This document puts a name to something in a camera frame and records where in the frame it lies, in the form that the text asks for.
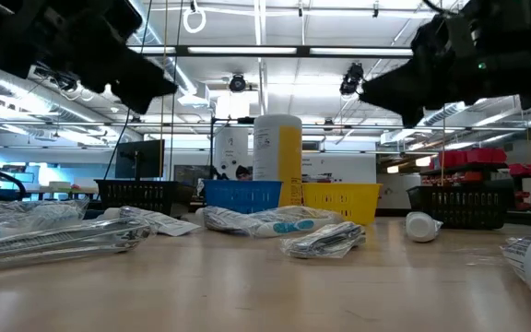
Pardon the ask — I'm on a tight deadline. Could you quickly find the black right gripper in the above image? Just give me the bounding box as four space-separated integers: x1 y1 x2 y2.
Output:
359 0 531 129

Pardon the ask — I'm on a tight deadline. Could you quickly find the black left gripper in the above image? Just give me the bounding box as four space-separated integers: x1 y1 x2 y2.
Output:
0 0 179 115

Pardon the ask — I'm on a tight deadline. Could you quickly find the silver nail clipper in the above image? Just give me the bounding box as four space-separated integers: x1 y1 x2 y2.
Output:
279 221 367 259

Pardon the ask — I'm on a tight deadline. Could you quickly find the teal white packaged toothbrush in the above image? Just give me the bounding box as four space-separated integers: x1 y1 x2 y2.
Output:
195 205 346 239
0 199 90 244

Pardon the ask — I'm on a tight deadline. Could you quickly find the long silver packaged item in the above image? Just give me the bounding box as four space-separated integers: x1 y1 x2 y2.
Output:
0 216 152 267

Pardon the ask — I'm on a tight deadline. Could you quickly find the black ceiling-mounted device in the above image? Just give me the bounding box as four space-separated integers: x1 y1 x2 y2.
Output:
338 63 365 97

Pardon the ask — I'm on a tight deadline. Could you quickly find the black computer monitor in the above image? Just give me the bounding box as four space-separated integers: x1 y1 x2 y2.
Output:
114 139 166 180

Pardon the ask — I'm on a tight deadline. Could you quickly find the shelf with red bins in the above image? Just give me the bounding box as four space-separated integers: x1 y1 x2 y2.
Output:
419 147 510 186

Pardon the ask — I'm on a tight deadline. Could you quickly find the black plastic basket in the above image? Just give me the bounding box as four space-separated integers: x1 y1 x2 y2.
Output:
94 178 179 217
406 184 515 231

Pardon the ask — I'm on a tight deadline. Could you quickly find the yellow plastic basket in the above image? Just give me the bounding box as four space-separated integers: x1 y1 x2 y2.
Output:
301 182 384 226

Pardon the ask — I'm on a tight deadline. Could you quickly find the white yellow wipes canister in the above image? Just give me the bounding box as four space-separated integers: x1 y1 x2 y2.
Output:
252 113 304 208

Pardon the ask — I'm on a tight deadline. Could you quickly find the blue plastic basket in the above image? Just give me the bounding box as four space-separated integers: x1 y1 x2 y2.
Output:
202 179 284 215

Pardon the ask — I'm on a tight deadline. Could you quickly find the white cable loop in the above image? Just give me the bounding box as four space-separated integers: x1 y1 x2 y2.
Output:
182 6 207 35

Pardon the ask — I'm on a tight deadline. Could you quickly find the black round camera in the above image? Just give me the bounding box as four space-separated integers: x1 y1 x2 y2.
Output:
228 73 248 94

